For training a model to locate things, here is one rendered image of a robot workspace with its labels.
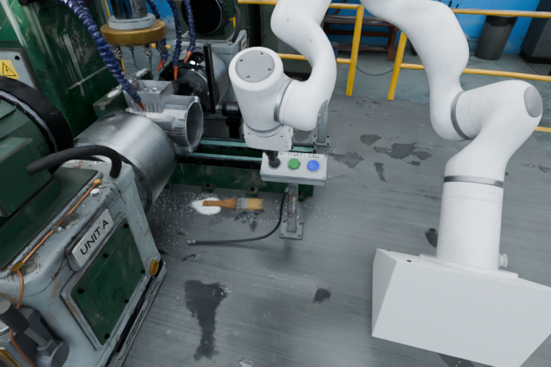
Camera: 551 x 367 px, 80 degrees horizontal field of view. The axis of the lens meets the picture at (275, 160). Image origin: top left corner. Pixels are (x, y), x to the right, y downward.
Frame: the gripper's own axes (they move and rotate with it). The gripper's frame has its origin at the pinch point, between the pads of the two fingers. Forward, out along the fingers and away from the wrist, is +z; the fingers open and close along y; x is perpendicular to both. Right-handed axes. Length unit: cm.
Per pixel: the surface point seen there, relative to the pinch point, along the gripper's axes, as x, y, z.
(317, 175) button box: 2.2, -11.5, 6.8
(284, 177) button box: 3.4, -3.2, 7.4
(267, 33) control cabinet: -257, 62, 229
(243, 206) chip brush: 5.5, 11.5, 33.8
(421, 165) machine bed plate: -24, -52, 52
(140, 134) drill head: -0.8, 33.5, -0.9
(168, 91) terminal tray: -25.4, 39.6, 16.0
